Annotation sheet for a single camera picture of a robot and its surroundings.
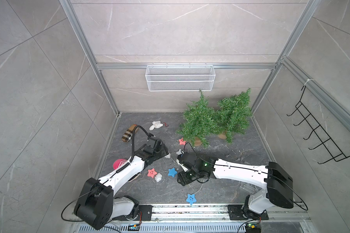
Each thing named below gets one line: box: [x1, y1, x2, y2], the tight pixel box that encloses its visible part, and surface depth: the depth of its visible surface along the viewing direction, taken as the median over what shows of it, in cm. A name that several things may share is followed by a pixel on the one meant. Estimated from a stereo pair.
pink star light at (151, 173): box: [146, 167, 158, 179], surface depth 87 cm
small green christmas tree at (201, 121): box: [177, 89, 223, 149], surface depth 83 cm
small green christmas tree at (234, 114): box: [215, 87, 253, 144], surface depth 85 cm
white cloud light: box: [154, 172, 163, 183], surface depth 85 cm
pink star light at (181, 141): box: [178, 137, 187, 146], surface depth 102 cm
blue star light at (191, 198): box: [185, 193, 197, 206], surface depth 78 cm
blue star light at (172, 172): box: [168, 167, 178, 178], surface depth 88 cm
